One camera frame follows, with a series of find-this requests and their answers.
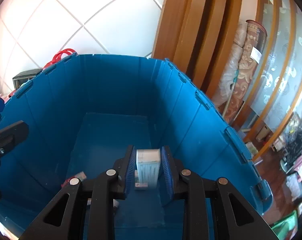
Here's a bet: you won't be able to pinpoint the red white ointment box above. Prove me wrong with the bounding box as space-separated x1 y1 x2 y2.
136 148 161 190

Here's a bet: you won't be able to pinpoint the black framed box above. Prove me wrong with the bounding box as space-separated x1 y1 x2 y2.
12 68 42 90

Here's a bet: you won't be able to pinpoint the blue plastic crate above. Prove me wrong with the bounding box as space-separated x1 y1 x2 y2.
0 54 273 239

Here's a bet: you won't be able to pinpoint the red toy suitcase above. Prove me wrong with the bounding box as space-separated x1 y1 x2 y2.
43 48 76 69

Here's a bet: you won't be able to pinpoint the wooden glass partition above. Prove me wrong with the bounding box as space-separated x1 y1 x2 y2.
243 0 302 160

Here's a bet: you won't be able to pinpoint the rolled carpet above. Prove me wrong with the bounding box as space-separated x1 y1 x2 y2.
212 20 267 123

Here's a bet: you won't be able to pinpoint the wooden door frame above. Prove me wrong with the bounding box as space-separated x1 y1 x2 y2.
152 0 242 98

